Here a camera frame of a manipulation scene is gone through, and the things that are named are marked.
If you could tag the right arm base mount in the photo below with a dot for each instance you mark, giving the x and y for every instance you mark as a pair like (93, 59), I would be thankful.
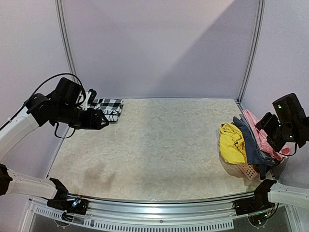
(251, 205)

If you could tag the pink laundry basket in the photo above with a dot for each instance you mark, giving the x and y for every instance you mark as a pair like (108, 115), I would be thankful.
(248, 171)

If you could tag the left corner wall post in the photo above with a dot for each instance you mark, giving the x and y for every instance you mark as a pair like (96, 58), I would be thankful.
(64, 35)

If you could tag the yellow garment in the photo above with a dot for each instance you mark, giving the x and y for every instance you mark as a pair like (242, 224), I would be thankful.
(232, 144)

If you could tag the right corner wall post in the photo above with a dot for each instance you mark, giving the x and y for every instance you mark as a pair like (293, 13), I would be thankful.
(253, 49)

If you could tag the black white checkered shirt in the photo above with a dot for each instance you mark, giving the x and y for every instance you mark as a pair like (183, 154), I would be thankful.
(112, 108)

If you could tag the aluminium front rail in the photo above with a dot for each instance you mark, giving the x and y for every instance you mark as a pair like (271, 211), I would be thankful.
(107, 215)

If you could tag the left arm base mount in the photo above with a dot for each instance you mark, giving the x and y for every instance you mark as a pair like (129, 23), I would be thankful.
(75, 205)

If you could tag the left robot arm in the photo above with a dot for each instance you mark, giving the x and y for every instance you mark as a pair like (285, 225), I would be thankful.
(67, 104)

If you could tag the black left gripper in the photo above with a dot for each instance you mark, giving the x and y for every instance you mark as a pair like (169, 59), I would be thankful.
(90, 124)

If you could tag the navy blue garment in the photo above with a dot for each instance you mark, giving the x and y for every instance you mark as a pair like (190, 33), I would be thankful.
(255, 156)

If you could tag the pink garment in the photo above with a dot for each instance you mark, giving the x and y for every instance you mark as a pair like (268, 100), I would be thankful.
(261, 138)

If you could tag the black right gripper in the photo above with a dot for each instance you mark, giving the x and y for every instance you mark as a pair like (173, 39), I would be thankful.
(265, 123)

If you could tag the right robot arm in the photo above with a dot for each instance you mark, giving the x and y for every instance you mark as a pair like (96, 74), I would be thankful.
(288, 110)

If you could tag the corner wall post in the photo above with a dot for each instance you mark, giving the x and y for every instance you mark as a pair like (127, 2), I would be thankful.
(253, 49)
(64, 35)

